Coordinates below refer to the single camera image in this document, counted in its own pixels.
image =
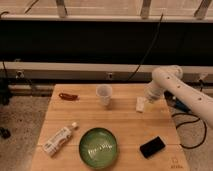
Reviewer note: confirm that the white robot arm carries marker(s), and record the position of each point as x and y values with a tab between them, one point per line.
169	78

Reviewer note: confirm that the white sponge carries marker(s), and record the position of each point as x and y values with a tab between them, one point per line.
140	104

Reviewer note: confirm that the black smartphone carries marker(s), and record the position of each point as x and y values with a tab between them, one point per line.
152	147

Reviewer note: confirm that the translucent white cup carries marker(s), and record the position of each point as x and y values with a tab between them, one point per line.
104	94

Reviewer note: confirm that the white plastic bottle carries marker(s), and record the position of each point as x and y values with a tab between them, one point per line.
54	143

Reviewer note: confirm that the green bowl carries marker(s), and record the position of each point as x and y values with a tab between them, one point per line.
98	148

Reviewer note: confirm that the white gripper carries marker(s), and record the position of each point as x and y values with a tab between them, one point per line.
153	92

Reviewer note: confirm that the blue object on floor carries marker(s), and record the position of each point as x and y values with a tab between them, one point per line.
179	105

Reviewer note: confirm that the black object on floor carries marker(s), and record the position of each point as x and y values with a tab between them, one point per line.
4	133

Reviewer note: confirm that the red chili pepper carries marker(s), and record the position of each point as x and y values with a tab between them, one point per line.
68	97

